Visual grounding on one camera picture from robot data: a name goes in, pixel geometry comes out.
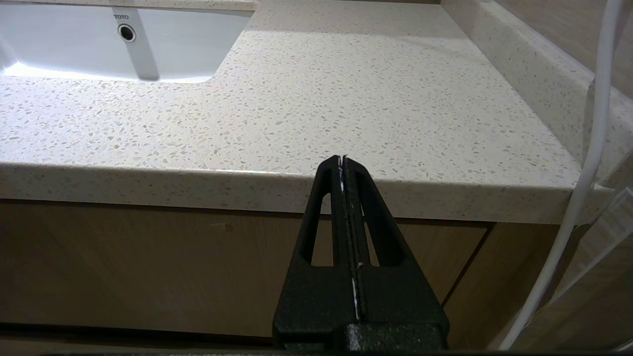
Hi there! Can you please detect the white sink basin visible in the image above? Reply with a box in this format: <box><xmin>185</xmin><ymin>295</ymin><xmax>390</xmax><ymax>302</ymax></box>
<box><xmin>0</xmin><ymin>2</ymin><xmax>254</xmax><ymax>84</ymax></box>

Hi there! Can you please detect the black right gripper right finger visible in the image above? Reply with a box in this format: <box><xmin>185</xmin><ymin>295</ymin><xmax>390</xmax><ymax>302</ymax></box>
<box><xmin>345</xmin><ymin>156</ymin><xmax>450</xmax><ymax>349</ymax></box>

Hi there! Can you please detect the white hanging cable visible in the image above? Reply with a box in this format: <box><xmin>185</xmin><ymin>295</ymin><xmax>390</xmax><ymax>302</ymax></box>
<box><xmin>499</xmin><ymin>0</ymin><xmax>623</xmax><ymax>352</ymax></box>

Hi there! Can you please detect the wooden vanity cabinet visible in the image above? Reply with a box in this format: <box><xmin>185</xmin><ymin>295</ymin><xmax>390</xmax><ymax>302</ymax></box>
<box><xmin>0</xmin><ymin>200</ymin><xmax>564</xmax><ymax>347</ymax></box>

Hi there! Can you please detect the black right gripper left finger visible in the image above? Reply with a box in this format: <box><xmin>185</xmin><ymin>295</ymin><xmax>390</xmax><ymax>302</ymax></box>
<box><xmin>273</xmin><ymin>156</ymin><xmax>358</xmax><ymax>349</ymax></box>

